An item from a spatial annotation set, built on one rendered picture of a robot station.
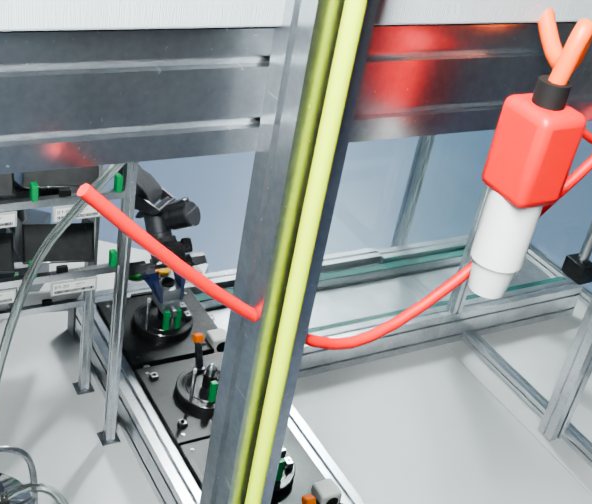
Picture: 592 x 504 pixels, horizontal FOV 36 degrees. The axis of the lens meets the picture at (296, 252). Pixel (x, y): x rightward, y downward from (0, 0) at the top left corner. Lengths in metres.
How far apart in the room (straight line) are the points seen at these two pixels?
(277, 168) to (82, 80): 0.14
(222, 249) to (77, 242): 2.58
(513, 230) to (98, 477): 1.39
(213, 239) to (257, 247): 3.71
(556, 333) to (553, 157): 2.05
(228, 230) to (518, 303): 2.15
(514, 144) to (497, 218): 0.06
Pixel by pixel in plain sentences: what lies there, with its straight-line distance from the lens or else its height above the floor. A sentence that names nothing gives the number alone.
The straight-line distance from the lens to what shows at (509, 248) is 0.72.
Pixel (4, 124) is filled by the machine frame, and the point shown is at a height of 2.04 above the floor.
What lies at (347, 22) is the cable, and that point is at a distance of 0.58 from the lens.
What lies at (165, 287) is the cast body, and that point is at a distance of 2.11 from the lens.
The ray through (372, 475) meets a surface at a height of 0.86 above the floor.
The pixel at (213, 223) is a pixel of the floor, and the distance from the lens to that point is 4.51.
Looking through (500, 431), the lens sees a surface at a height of 0.86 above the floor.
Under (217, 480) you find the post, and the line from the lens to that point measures 0.83.
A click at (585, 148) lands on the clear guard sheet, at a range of 2.85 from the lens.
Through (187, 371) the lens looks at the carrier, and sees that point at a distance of 2.03.
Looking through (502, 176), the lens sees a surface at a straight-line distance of 0.70.
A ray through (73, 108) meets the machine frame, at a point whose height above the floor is 2.05.
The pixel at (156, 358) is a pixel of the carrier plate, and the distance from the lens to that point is 2.09.
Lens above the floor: 2.29
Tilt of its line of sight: 31 degrees down
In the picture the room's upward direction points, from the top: 11 degrees clockwise
